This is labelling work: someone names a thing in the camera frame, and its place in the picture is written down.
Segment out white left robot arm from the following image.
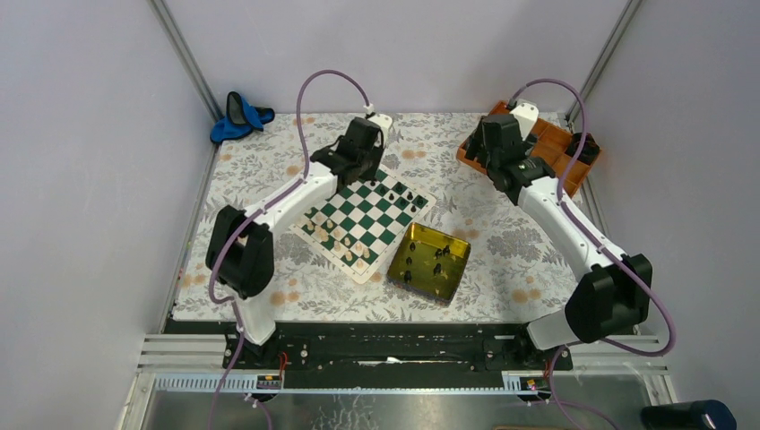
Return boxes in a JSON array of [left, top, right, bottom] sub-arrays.
[[205, 113, 393, 368]]

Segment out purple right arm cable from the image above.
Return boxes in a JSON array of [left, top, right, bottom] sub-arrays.
[[509, 78, 678, 430]]

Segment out blue black cloth glove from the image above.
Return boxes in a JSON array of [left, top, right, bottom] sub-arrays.
[[210, 91, 275, 144]]

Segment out yellow metal tray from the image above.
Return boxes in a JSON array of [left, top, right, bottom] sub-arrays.
[[386, 222, 471, 306]]

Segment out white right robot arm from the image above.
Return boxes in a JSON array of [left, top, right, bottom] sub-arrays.
[[463, 103, 652, 369]]

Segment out aluminium frame post left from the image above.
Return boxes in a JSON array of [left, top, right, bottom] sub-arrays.
[[147, 0, 222, 122]]

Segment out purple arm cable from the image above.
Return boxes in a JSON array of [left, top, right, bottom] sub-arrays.
[[509, 78, 678, 430], [204, 69, 376, 430]]

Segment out black tape roll right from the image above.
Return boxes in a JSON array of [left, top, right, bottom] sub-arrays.
[[565, 133, 600, 166]]

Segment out dark cylinder bottom right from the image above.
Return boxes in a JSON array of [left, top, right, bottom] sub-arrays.
[[640, 400, 738, 430]]

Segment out aluminium frame post right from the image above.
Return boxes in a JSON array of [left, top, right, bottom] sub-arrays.
[[579, 0, 644, 103]]

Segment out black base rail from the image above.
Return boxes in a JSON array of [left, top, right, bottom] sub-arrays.
[[140, 321, 574, 391]]

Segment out green white chess board mat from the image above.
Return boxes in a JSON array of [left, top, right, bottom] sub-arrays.
[[290, 168, 436, 284]]

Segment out floral patterned tablecloth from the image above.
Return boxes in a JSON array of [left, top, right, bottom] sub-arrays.
[[171, 113, 576, 323]]

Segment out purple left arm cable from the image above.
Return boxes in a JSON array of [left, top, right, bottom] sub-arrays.
[[204, 69, 376, 430]]

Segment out aluminium frame post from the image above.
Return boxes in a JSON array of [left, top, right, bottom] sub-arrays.
[[147, 0, 222, 122], [579, 0, 644, 103]]

